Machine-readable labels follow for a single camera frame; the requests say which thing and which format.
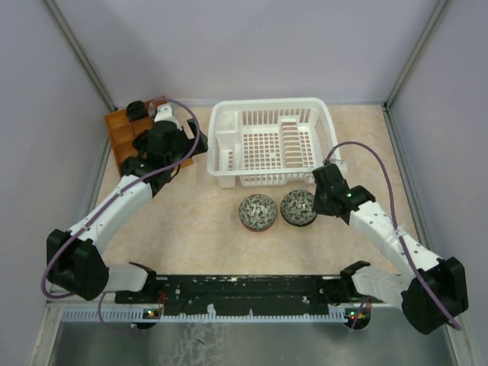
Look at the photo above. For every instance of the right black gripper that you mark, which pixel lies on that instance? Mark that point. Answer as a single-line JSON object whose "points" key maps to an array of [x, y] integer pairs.
{"points": [[318, 207]]}

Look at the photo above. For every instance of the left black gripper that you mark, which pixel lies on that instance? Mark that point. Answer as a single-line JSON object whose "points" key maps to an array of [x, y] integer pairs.
{"points": [[188, 142]]}

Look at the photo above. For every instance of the pink patterned bowl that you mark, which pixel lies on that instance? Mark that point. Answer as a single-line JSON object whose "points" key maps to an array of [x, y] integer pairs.
{"points": [[297, 208]]}

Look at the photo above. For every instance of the white plastic dish rack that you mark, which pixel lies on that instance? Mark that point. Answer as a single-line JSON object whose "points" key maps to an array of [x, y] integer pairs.
{"points": [[269, 142]]}

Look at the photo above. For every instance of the black leaf pink bowl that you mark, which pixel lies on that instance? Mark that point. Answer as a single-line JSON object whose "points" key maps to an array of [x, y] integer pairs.
{"points": [[257, 212]]}

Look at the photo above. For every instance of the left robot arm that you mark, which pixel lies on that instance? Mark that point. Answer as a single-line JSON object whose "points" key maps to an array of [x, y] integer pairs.
{"points": [[74, 256]]}

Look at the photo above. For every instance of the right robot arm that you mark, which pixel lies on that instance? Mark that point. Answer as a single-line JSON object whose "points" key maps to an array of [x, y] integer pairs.
{"points": [[429, 290]]}

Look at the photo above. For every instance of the black orange cup middle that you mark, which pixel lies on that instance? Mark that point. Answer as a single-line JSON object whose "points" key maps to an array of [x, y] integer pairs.
{"points": [[140, 142]]}

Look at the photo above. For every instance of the black cup back left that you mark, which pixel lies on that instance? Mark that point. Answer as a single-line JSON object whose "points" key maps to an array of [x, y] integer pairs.
{"points": [[136, 110]]}

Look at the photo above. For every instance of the black cup front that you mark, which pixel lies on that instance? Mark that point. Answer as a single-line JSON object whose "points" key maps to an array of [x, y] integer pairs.
{"points": [[131, 166]]}

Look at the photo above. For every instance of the wooden compartment tray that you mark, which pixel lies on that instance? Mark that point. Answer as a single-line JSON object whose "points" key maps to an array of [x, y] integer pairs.
{"points": [[122, 133]]}

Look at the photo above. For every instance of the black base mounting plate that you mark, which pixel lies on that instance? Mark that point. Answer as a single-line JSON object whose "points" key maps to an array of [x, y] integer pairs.
{"points": [[241, 295]]}

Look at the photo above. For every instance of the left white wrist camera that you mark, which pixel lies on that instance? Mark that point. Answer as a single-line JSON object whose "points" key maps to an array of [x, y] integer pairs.
{"points": [[164, 112]]}

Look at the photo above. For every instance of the white slotted cable duct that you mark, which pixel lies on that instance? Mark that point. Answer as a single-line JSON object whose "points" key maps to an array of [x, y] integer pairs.
{"points": [[119, 314]]}

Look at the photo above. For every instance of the aluminium frame rail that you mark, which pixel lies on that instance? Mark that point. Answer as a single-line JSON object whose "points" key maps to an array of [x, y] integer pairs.
{"points": [[80, 304]]}

